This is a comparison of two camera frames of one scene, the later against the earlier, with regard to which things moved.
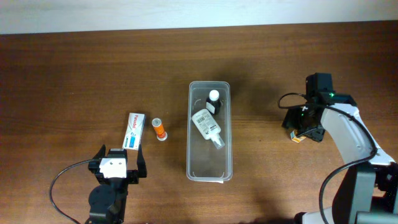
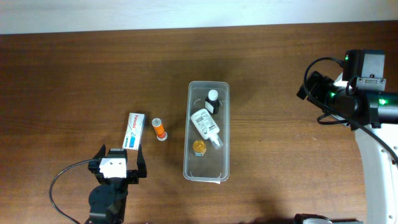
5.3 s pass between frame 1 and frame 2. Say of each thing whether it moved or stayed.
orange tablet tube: stayed
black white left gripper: stayed
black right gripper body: moved
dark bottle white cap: stayed
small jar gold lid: moved
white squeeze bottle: stayed
